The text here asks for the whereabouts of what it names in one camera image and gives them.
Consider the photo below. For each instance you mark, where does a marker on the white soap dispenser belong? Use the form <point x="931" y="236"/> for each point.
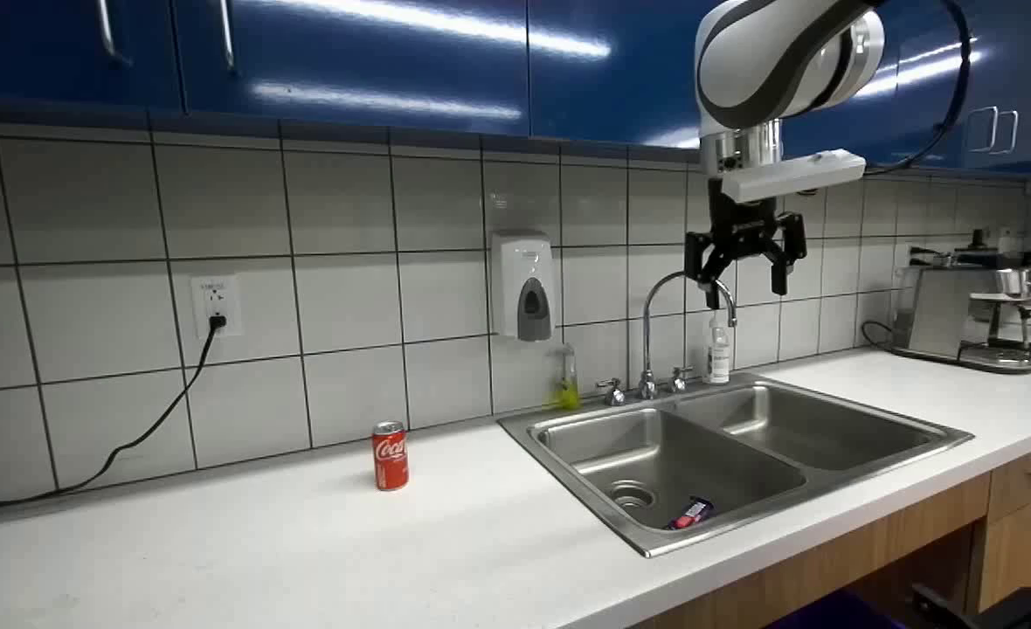
<point x="521" y="289"/>

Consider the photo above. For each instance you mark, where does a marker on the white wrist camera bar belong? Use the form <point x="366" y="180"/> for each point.
<point x="790" y="176"/>

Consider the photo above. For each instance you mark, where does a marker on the stainless steel double sink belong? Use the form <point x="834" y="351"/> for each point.
<point x="750" y="448"/>

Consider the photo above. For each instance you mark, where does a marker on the black chair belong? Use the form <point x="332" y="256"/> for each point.
<point x="937" y="613"/>

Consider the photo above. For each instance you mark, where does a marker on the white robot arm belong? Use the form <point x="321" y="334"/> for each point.
<point x="760" y="65"/>

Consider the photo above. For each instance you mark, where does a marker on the white wall outlet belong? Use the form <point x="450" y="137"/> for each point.
<point x="217" y="307"/>

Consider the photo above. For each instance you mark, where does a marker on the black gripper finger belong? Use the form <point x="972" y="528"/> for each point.
<point x="787" y="251"/>
<point x="702" y="264"/>

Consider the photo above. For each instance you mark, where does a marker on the silver espresso machine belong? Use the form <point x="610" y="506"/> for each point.
<point x="965" y="307"/>

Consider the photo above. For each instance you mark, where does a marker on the sink drain strainer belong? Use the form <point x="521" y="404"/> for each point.
<point x="631" y="497"/>

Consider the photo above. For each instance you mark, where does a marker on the white soap bottle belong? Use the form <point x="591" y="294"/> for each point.
<point x="721" y="355"/>

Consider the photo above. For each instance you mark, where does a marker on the blue upper cabinets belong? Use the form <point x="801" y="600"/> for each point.
<point x="956" y="83"/>

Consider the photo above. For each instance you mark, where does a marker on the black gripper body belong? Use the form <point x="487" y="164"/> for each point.
<point x="740" y="228"/>

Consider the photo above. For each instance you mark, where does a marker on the red soda can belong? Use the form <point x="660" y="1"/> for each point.
<point x="389" y="457"/>

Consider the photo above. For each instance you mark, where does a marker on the wooden base cabinet drawers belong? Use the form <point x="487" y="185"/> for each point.
<point x="969" y="542"/>

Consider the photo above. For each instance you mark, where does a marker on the purple protein candy bar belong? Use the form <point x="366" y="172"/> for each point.
<point x="694" y="514"/>

